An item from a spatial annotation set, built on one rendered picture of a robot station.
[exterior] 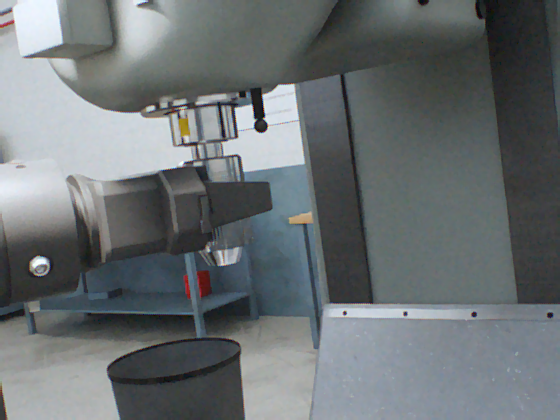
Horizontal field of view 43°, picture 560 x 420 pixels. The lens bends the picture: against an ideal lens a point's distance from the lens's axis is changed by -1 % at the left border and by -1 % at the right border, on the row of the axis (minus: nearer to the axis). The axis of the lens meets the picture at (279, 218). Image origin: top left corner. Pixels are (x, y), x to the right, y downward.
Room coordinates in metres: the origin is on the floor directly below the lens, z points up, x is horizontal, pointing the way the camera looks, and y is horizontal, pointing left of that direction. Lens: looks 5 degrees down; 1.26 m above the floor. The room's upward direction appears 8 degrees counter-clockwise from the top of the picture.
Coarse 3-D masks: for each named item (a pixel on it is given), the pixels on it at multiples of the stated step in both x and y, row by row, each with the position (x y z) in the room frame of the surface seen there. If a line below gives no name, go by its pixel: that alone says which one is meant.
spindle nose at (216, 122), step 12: (192, 108) 0.49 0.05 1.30; (204, 108) 0.49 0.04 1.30; (216, 108) 0.49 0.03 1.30; (228, 108) 0.50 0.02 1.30; (192, 120) 0.49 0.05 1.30; (204, 120) 0.49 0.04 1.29; (216, 120) 0.49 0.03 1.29; (228, 120) 0.50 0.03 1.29; (192, 132) 0.49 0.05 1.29; (204, 132) 0.49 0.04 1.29; (216, 132) 0.49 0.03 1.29; (228, 132) 0.50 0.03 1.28; (180, 144) 0.50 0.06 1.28
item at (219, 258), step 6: (204, 252) 0.50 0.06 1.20; (210, 252) 0.50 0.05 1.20; (216, 252) 0.50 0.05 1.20; (222, 252) 0.50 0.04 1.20; (228, 252) 0.50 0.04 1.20; (234, 252) 0.50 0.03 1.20; (240, 252) 0.51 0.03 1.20; (204, 258) 0.51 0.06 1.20; (210, 258) 0.50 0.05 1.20; (216, 258) 0.50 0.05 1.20; (222, 258) 0.50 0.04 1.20; (228, 258) 0.50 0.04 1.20; (234, 258) 0.50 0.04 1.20; (210, 264) 0.51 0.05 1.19; (216, 264) 0.50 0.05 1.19; (222, 264) 0.50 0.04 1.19
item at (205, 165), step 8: (192, 160) 0.49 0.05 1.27; (200, 160) 0.49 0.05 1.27; (208, 160) 0.49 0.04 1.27; (216, 160) 0.49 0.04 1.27; (224, 160) 0.49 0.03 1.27; (232, 160) 0.50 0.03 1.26; (240, 160) 0.51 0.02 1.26; (200, 168) 0.49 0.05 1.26; (208, 168) 0.49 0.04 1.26; (216, 168) 0.49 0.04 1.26; (224, 168) 0.49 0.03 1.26; (232, 168) 0.50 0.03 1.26
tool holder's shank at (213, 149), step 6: (192, 144) 0.50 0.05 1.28; (198, 144) 0.50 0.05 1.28; (204, 144) 0.50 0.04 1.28; (210, 144) 0.50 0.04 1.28; (216, 144) 0.50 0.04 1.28; (222, 144) 0.51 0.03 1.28; (192, 150) 0.51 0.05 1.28; (198, 150) 0.50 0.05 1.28; (204, 150) 0.50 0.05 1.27; (210, 150) 0.50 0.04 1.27; (216, 150) 0.50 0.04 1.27; (222, 150) 0.51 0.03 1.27; (192, 156) 0.51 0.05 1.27; (198, 156) 0.50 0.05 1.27; (204, 156) 0.50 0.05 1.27; (210, 156) 0.50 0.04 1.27; (216, 156) 0.50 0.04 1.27
